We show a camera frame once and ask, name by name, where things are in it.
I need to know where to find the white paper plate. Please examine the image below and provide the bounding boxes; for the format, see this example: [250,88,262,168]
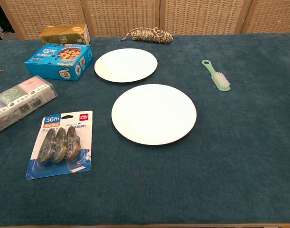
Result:
[94,48,159,84]
[111,83,197,145]

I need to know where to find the green scrubbing brush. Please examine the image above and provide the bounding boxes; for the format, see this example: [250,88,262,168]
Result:
[201,59,231,92]

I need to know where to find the correction tape blister pack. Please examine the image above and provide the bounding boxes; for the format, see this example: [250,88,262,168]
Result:
[26,110,94,181]

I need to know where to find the teal table cloth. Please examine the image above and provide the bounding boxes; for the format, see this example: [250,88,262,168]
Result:
[0,33,290,228]

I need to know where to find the blue cookie box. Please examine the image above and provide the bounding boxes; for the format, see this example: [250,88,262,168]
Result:
[24,43,94,82]

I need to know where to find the woven folding screen panel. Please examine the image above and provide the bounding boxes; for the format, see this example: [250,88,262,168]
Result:
[241,0,290,35]
[159,0,252,36]
[81,0,161,38]
[0,0,85,40]

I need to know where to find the gold cardboard box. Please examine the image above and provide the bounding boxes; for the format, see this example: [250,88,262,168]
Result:
[39,23,91,46]

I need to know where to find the pastel tissue multipack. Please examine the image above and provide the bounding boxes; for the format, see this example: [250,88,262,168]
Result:
[0,75,58,137]

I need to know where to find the beige brown rope bundle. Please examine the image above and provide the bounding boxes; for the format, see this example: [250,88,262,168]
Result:
[121,27,174,45]

